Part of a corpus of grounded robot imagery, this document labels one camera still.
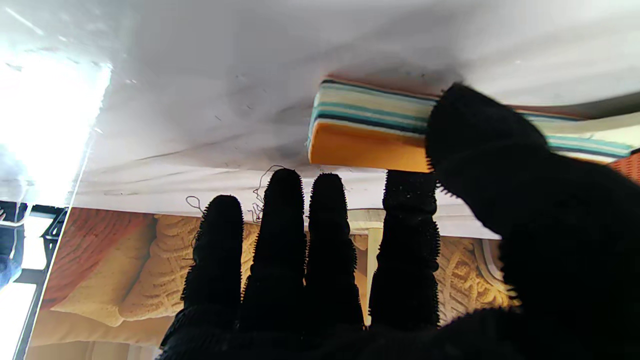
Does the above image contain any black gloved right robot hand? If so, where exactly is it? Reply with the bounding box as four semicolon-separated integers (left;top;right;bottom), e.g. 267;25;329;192
157;82;640;360

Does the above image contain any red ping pong bat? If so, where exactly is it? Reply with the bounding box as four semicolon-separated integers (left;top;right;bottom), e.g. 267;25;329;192
306;77;640;183

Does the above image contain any printed living room backdrop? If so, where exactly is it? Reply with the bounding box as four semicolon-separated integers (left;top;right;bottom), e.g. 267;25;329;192
25;207;521;360

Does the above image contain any black tripod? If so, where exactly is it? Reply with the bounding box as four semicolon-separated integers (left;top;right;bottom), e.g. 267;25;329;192
12;207;68;360

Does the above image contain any person in dark clothes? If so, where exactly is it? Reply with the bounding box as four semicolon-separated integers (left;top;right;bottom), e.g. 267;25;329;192
0;200;26;291

